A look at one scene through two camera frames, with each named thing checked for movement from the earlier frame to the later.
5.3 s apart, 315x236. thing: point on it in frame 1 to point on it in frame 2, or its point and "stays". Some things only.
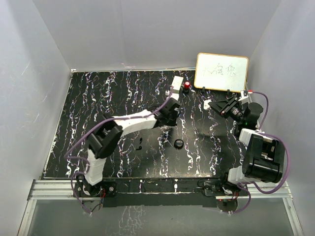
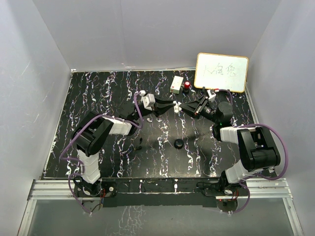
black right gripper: [225, 106] to [192, 106]
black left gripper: [173, 122] to [161, 105]
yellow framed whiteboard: [221, 72] stays
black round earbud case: [178, 143] stays
